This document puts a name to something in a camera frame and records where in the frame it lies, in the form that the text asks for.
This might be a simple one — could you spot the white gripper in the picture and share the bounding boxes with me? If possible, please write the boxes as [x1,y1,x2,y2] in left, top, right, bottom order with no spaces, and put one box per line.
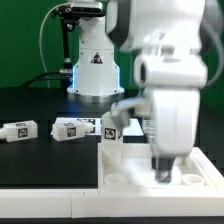
[148,89,200,183]

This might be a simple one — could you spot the white square table top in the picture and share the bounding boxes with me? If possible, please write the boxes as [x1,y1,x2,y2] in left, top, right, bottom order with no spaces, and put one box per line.
[98,143,224,190]

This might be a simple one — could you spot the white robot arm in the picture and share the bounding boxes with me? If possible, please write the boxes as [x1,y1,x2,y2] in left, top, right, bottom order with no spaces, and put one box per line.
[105,0,224,183]

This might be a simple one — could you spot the white sheet with tags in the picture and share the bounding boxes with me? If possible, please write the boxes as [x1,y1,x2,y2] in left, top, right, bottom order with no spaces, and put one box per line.
[55,117,143,136]

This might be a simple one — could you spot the white L-shaped obstacle fence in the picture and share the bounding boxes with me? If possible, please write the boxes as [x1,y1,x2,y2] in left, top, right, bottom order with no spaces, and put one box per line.
[0,189,224,218]

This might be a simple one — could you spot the black cables on table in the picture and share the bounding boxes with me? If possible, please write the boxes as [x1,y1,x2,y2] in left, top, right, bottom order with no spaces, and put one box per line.
[20,70,73,89]

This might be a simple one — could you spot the grey cable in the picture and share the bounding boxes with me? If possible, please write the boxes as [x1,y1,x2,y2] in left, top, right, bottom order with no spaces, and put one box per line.
[38,2,72,89]

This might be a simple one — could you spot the black camera on stand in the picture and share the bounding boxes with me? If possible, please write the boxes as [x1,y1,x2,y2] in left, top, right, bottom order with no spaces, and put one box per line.
[50,0,105,89]

